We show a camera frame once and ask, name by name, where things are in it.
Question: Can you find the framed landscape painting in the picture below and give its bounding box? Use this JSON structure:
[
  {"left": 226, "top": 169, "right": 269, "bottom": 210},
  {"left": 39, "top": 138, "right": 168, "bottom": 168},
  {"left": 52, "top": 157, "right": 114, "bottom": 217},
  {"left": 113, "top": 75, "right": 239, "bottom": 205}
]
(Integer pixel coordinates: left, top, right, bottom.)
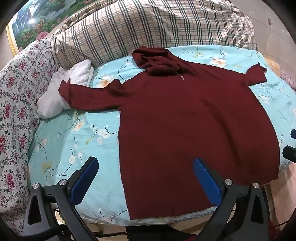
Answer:
[{"left": 6, "top": 0, "right": 95, "bottom": 56}]

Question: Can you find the beige plaid quilt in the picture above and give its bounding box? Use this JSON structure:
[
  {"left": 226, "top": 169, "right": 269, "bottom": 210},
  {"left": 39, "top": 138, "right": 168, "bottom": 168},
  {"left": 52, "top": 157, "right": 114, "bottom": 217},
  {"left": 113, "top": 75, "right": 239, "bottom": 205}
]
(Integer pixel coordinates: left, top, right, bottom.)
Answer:
[{"left": 52, "top": 1, "right": 257, "bottom": 68}]

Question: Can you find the dark red knit hoodie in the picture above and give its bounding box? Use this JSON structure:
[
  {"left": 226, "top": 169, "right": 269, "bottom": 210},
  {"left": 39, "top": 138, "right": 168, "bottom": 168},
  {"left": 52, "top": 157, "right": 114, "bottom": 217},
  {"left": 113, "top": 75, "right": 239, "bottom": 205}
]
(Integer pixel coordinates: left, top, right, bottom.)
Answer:
[{"left": 67, "top": 47, "right": 280, "bottom": 219}]

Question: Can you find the light blue floral bedsheet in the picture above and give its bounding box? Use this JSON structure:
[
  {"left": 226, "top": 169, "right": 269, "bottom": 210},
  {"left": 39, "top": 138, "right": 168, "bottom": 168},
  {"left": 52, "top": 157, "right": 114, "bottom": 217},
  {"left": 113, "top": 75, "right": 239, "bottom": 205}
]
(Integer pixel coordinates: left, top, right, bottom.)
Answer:
[{"left": 28, "top": 45, "right": 295, "bottom": 226}]

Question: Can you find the pink floral quilt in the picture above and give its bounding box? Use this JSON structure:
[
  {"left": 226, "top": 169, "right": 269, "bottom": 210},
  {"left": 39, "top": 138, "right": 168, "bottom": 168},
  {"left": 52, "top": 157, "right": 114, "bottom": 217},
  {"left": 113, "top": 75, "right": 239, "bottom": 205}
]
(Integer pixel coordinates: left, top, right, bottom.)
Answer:
[{"left": 0, "top": 38, "right": 57, "bottom": 234}]

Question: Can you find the white folded towel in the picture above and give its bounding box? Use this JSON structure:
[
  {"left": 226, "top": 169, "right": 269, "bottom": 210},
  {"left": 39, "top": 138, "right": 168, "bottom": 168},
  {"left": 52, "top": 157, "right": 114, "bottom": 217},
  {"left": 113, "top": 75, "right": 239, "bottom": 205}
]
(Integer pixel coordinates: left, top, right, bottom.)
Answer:
[{"left": 37, "top": 60, "right": 94, "bottom": 119}]

